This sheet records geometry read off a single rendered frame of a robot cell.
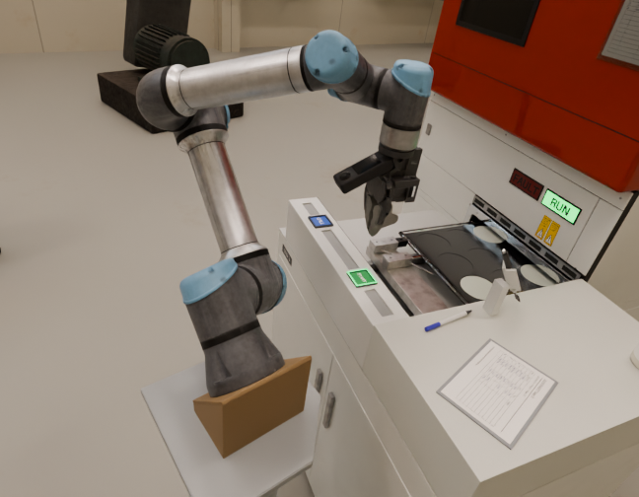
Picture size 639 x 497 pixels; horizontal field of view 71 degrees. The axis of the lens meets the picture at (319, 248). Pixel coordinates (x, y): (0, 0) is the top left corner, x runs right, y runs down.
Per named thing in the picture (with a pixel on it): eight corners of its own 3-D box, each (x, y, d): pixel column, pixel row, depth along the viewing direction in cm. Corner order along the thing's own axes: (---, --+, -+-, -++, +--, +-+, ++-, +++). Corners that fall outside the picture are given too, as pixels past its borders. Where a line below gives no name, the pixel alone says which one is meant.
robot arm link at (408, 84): (398, 55, 84) (442, 65, 81) (387, 112, 90) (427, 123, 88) (384, 61, 78) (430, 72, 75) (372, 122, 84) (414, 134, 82)
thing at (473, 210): (464, 226, 157) (473, 202, 151) (562, 310, 125) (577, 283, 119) (461, 226, 156) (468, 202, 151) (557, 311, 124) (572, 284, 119)
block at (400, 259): (404, 258, 130) (406, 250, 129) (410, 265, 128) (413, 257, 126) (381, 262, 127) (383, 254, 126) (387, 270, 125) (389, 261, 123)
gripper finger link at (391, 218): (395, 240, 100) (405, 204, 94) (373, 244, 97) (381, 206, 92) (389, 233, 102) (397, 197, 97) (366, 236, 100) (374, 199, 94)
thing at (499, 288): (499, 302, 105) (520, 255, 98) (511, 313, 102) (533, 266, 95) (479, 306, 103) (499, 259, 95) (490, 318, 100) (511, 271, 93)
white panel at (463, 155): (412, 184, 186) (438, 86, 163) (566, 318, 126) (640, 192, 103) (406, 184, 185) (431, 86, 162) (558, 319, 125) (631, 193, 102)
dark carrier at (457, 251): (490, 223, 151) (491, 221, 151) (571, 286, 126) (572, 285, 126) (404, 235, 138) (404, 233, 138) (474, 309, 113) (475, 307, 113)
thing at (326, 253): (312, 234, 146) (317, 196, 138) (396, 360, 106) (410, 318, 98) (284, 238, 143) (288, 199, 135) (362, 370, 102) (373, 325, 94)
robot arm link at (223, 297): (185, 348, 82) (160, 280, 83) (227, 330, 95) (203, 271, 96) (237, 328, 78) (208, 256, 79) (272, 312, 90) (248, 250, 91)
